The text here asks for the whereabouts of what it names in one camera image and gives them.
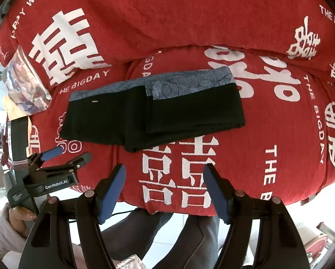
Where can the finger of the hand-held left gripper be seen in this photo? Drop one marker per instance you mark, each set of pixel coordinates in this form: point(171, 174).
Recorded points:
point(72, 165)
point(52, 152)

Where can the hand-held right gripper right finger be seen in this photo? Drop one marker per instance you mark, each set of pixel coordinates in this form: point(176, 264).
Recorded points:
point(218, 193)

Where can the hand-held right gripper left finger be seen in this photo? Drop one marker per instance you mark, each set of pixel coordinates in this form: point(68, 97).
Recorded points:
point(112, 193)

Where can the black pants with blue trim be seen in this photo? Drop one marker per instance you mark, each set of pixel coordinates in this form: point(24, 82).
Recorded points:
point(184, 112)

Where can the person's left hand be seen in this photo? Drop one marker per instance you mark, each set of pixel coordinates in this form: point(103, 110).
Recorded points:
point(19, 218)

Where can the person's left leg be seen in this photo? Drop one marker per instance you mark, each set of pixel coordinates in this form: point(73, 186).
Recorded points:
point(134, 229)

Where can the person's leg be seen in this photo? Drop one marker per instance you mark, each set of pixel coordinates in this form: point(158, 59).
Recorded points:
point(190, 243)
point(134, 229)

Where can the person's right leg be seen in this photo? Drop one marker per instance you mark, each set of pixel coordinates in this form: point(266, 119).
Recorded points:
point(190, 243)

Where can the pale yellow cloth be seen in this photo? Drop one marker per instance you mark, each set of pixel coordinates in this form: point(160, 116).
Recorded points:
point(10, 108)

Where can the shiny pink cloth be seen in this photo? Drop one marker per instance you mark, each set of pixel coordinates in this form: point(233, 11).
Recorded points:
point(128, 263)

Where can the red rimmed round object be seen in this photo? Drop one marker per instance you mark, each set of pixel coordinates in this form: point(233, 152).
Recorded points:
point(321, 243)

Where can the red printed sofa cover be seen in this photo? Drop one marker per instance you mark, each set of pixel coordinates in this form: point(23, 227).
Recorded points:
point(184, 11)

